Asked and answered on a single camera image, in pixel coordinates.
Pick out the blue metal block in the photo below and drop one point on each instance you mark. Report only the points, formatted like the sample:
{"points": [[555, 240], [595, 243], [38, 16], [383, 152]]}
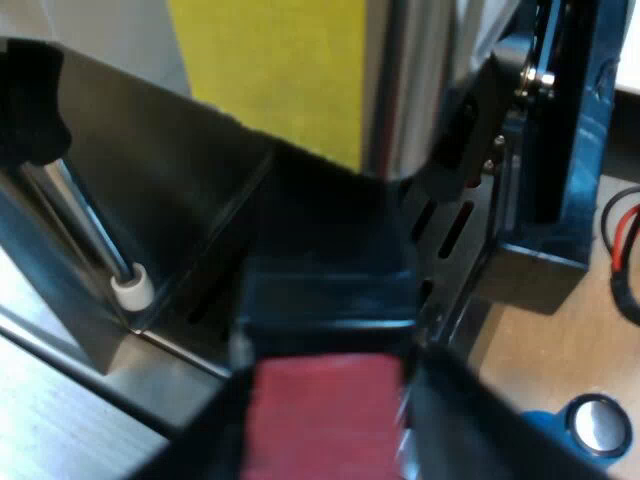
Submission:
{"points": [[585, 165]]}

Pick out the steel espresso machine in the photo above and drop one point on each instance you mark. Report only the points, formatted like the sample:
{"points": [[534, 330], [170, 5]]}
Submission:
{"points": [[150, 200]]}

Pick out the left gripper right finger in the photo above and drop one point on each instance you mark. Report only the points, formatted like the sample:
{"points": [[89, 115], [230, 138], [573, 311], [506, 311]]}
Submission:
{"points": [[480, 425]]}

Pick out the bright blue tamper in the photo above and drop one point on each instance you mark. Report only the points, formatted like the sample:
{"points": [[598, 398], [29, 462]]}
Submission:
{"points": [[595, 422]]}

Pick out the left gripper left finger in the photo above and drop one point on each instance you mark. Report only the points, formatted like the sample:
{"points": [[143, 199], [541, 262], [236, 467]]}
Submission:
{"points": [[210, 430]]}

